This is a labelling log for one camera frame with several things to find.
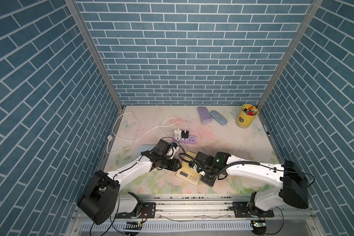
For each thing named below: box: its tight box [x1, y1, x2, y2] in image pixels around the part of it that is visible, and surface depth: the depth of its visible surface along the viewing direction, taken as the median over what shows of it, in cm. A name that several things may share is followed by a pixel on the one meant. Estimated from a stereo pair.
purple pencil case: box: [197, 106, 212, 126], surface depth 113 cm
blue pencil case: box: [209, 110, 228, 126], surface depth 114 cm
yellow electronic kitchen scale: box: [176, 150, 202, 186], surface depth 85 cm
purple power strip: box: [177, 135, 198, 145], surface depth 101 cm
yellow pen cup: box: [236, 104, 259, 129], surface depth 104 cm
